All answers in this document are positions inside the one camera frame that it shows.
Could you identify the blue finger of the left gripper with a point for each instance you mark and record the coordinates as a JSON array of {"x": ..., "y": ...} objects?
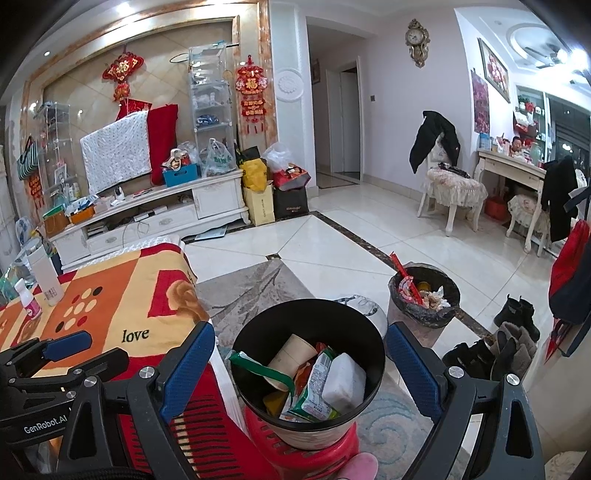
[{"x": 64, "y": 347}]

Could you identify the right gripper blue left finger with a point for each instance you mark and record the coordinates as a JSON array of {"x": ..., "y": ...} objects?
[{"x": 181, "y": 368}]

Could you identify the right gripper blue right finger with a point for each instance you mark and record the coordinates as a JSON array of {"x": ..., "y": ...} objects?
[{"x": 420, "y": 369}]

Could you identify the white sponge block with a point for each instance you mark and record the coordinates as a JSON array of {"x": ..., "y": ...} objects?
[{"x": 345, "y": 384}]

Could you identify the green wet wipes packet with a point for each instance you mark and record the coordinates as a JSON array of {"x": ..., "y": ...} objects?
[{"x": 299, "y": 400}]

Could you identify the beige paper cup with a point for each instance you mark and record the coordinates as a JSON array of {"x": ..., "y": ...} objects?
[{"x": 294, "y": 354}]

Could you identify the small white pink bottle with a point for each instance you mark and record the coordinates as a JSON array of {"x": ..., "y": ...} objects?
[{"x": 31, "y": 306}]

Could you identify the cat face stool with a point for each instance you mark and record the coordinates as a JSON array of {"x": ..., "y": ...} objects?
[{"x": 369, "y": 308}]

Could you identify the white thermos bottle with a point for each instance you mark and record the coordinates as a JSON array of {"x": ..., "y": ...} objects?
[{"x": 45, "y": 274}]

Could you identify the dark floor waste basket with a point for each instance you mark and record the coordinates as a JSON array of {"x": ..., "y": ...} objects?
[{"x": 425, "y": 299}]

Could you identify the red orange patterned blanket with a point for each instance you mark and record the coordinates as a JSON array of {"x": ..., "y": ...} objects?
[{"x": 143, "y": 302}]

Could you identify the red plastic stool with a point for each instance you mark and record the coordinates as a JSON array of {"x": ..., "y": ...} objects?
[{"x": 301, "y": 464}]

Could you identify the white TV cabinet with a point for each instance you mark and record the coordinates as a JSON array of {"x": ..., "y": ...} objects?
[{"x": 183, "y": 210}]

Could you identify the white chair with jacket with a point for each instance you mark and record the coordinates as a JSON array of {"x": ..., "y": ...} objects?
[{"x": 437, "y": 146}]

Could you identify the white cloth covered TV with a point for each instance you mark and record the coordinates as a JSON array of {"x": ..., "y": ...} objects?
[{"x": 117, "y": 152}]

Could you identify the blue storage basket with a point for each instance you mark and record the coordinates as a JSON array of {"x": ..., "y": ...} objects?
[{"x": 185, "y": 174}]

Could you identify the yellow bag on box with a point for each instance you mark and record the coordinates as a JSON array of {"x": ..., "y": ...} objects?
[{"x": 254, "y": 175}]

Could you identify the white dressing table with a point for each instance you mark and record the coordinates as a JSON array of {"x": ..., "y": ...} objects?
[{"x": 524, "y": 178}]

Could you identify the red chinese knot ornament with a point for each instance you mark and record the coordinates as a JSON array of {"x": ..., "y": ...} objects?
[{"x": 119, "y": 72}]

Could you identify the gold wall clock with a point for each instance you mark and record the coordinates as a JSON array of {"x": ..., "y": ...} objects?
[{"x": 417, "y": 40}]

